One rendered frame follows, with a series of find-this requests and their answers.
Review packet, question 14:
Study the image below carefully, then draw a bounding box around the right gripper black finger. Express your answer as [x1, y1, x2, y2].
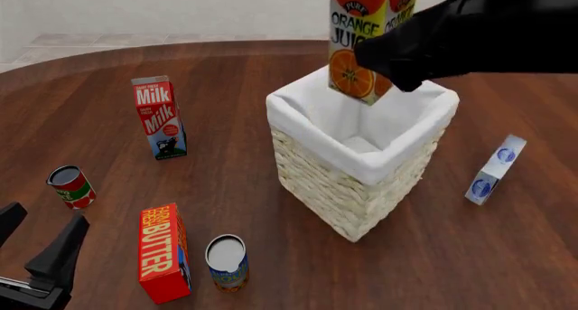
[354, 33, 449, 93]

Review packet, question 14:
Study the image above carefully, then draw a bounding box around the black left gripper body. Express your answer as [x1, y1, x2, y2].
[0, 275, 73, 310]

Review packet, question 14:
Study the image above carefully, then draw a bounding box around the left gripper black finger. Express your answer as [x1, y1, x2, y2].
[0, 202, 29, 249]
[23, 211, 91, 293]

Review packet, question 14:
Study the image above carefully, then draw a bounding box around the orange juice carton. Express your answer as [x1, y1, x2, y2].
[327, 0, 421, 107]

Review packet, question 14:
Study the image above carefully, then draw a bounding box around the woven basket with white liner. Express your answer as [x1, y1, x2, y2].
[266, 63, 461, 244]

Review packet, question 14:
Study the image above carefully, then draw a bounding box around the red tomato sauce can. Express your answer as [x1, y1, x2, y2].
[45, 164, 98, 211]

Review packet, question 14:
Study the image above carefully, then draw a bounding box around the red butter box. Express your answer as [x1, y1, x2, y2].
[137, 202, 193, 305]

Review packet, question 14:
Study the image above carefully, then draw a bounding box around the white and blue cheese box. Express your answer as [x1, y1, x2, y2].
[464, 134, 528, 207]

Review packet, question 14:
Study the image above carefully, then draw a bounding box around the red and white milk carton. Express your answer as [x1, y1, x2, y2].
[131, 74, 189, 161]

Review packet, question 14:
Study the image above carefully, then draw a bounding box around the blue and yellow soup can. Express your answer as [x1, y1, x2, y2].
[204, 234, 251, 294]

